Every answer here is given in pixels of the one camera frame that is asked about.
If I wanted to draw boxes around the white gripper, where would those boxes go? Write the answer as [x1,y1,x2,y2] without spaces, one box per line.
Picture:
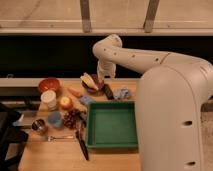
[97,60,116,79]

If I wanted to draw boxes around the small metal cup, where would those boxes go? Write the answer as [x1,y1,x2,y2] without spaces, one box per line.
[32,119,47,135]

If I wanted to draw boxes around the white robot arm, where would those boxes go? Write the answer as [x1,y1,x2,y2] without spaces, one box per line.
[93,34,213,171]

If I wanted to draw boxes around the dark purple plate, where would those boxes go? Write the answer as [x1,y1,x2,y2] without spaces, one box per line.
[80,74,104,94]

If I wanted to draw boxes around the black rectangular block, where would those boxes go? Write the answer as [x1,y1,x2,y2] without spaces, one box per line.
[103,84,114,100]

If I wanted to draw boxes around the crumpled blue grey cloth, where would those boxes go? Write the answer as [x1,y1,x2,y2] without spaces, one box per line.
[113,87,131,100]

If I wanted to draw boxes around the orange carrot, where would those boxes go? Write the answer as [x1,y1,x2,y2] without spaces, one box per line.
[68,88,82,98]

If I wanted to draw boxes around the red yellow apple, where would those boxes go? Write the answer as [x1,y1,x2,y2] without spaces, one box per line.
[59,96,73,110]

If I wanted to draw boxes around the green plastic tray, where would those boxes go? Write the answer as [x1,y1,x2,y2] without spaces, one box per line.
[86,102,138,149]

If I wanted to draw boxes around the red bowl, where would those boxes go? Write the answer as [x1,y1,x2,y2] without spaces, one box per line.
[38,77,60,93]

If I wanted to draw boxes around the pine cone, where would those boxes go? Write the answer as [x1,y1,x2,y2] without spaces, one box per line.
[63,110,79,129]

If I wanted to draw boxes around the white cup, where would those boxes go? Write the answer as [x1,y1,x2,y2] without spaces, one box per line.
[41,90,57,110]

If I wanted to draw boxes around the silver fork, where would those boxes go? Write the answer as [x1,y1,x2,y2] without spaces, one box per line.
[47,136,74,142]

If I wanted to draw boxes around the black chair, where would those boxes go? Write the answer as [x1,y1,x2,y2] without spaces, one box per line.
[0,103,28,171]

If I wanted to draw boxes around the black handled knife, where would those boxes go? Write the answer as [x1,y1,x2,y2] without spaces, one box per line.
[75,122,89,161]

